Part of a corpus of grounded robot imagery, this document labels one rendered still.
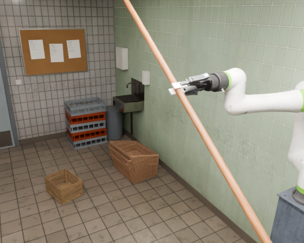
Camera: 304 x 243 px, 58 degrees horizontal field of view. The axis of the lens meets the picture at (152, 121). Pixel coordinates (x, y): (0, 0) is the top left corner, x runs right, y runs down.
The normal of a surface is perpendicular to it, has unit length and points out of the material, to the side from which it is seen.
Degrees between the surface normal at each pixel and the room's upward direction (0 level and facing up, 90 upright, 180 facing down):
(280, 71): 90
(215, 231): 0
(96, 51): 90
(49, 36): 90
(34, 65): 90
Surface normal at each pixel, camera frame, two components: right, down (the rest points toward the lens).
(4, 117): 0.49, 0.32
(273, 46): -0.87, 0.17
